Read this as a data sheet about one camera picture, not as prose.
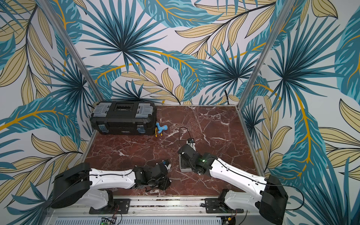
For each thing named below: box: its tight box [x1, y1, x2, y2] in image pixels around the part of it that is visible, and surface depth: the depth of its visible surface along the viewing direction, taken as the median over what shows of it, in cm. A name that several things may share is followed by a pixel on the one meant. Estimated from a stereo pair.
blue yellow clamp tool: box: [155, 122, 169, 138], surface depth 105 cm
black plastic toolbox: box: [89, 101, 157, 136], surface depth 94 cm
